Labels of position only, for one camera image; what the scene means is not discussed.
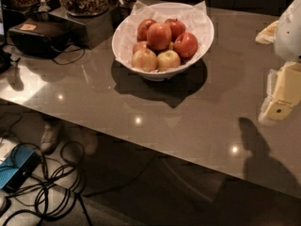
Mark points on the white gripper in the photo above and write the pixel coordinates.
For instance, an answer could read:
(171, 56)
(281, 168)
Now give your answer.
(289, 37)

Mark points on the large red top apple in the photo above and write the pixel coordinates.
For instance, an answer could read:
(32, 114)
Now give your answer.
(159, 36)

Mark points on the white bowl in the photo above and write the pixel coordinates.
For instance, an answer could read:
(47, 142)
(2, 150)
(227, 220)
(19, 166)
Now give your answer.
(163, 74)

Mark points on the red apple back right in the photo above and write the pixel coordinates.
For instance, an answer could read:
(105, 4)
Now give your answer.
(177, 27)

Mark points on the yellow-green apple front centre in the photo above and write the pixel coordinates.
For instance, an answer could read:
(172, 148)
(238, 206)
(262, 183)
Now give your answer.
(168, 59)

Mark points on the yellow-red apple front left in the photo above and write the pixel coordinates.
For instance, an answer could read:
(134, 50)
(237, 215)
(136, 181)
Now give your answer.
(144, 59)

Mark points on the red apple back left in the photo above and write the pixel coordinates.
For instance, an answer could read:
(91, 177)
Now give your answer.
(143, 28)

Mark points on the pink apple left middle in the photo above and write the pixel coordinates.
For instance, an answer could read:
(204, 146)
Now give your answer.
(140, 45)

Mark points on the white paper liner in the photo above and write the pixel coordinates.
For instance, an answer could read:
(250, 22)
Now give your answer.
(191, 19)

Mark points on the grey jar stand block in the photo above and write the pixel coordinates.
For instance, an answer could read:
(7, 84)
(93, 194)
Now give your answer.
(86, 32)

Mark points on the white shoe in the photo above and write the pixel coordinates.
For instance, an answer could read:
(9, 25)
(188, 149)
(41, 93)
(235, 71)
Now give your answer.
(51, 137)

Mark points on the black box device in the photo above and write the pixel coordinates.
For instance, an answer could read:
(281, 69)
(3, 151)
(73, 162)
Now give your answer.
(40, 39)

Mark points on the metal scoop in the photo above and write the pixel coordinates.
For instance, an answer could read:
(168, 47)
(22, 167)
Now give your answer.
(43, 6)

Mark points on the blue box on floor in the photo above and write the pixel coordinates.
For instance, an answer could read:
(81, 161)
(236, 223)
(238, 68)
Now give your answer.
(17, 167)

